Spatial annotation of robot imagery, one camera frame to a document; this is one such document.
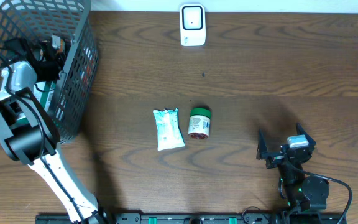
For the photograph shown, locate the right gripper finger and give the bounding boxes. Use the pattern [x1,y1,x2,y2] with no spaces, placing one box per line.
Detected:
[256,129,269,160]
[296,123,316,146]

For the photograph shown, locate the green lid jar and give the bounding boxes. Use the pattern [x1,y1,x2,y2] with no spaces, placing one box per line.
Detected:
[188,108,212,139]

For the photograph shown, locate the light teal wipes packet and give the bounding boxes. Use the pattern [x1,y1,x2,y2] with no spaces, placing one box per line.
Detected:
[153,108,185,151]

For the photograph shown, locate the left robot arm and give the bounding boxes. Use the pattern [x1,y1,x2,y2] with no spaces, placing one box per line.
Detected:
[0,38,112,223]

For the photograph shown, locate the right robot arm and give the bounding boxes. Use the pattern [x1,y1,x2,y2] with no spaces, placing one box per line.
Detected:
[256,123,329,212]

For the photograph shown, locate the white barcode scanner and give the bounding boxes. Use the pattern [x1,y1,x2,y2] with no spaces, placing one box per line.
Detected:
[179,4,206,47]

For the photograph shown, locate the green white flat package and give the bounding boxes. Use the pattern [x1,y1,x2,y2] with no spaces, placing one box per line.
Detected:
[34,81,55,111]

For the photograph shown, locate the grey plastic mesh basket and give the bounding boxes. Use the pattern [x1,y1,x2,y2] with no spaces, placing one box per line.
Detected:
[0,0,99,143]

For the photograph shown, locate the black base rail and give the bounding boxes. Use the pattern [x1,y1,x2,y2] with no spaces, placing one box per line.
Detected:
[35,211,340,224]

